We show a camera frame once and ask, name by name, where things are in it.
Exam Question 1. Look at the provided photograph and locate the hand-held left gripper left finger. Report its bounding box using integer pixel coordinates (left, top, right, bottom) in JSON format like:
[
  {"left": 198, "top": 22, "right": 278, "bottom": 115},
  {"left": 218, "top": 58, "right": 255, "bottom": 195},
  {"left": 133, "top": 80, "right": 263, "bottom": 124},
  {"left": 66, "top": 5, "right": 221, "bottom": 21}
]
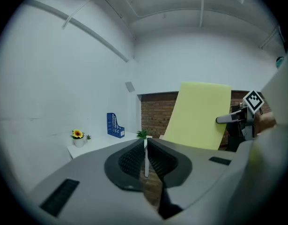
[{"left": 29, "top": 138, "right": 165, "bottom": 225}]

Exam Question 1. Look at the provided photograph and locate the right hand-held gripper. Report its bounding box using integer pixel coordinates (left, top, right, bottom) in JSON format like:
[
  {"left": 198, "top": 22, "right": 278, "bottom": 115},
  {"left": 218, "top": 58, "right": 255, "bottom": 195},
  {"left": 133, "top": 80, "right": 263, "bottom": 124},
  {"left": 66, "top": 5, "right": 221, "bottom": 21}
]
[{"left": 215, "top": 90, "right": 265, "bottom": 141}]

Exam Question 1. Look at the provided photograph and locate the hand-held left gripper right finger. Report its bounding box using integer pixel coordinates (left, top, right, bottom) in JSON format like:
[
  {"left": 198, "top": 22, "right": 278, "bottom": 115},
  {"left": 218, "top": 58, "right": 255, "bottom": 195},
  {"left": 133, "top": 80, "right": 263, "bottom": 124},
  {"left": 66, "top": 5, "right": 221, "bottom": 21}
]
[{"left": 147, "top": 137, "right": 238, "bottom": 220}]

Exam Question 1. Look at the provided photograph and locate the yellow folder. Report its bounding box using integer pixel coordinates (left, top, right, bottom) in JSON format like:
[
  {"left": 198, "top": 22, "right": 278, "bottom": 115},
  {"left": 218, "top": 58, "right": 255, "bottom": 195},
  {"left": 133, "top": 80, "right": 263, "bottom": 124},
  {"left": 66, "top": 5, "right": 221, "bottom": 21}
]
[{"left": 162, "top": 82, "right": 232, "bottom": 150}]

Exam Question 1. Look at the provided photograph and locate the blue file holder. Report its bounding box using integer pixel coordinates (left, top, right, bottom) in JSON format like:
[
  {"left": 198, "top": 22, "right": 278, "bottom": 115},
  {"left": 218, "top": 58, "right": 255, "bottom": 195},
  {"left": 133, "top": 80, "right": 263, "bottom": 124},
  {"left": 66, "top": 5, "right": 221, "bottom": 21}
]
[{"left": 106, "top": 112, "right": 126, "bottom": 139}]

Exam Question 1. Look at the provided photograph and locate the person's right forearm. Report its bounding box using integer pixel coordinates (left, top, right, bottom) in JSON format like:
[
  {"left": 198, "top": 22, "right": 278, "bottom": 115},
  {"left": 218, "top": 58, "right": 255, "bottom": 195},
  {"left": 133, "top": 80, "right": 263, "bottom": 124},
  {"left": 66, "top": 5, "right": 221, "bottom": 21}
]
[{"left": 253, "top": 112, "right": 277, "bottom": 135}]

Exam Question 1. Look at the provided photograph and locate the sunflower in white pot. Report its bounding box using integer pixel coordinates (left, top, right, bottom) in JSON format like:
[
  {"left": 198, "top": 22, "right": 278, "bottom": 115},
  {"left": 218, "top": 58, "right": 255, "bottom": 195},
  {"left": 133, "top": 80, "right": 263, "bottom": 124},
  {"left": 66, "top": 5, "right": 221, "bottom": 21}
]
[{"left": 70, "top": 129, "right": 85, "bottom": 148}]

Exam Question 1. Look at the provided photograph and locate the green leafy plant white pot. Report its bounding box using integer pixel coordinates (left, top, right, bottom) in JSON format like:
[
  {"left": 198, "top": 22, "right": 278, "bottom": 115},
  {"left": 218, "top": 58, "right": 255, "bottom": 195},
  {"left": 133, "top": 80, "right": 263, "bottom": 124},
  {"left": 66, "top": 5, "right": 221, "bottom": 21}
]
[{"left": 136, "top": 130, "right": 153, "bottom": 143}]

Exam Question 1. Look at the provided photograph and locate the white ceiling pipe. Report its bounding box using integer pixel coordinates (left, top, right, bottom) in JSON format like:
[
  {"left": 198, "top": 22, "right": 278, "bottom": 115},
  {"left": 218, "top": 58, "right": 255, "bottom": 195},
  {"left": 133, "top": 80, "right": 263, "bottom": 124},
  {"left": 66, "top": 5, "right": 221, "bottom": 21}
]
[{"left": 199, "top": 0, "right": 205, "bottom": 28}]

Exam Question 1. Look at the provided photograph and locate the grey wall plate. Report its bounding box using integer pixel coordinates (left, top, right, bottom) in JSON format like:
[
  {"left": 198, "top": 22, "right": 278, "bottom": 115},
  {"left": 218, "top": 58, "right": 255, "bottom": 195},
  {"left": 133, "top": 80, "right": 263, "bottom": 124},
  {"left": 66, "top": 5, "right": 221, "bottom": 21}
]
[{"left": 125, "top": 81, "right": 136, "bottom": 93}]

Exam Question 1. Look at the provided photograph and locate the grey wall conduit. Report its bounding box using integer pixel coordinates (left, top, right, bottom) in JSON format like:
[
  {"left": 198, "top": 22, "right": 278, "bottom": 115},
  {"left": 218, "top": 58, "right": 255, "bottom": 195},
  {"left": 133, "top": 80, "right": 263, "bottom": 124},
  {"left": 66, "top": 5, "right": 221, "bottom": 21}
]
[{"left": 23, "top": 0, "right": 130, "bottom": 63}]

